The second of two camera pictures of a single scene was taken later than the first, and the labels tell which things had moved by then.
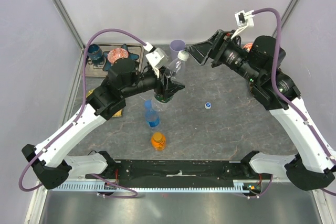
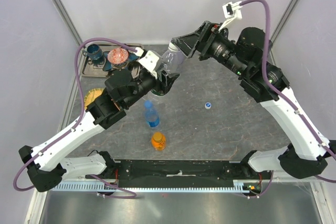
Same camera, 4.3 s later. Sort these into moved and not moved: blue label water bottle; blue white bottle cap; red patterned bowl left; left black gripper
Moved: left black gripper
Not moved: blue white bottle cap; red patterned bowl left; blue label water bottle
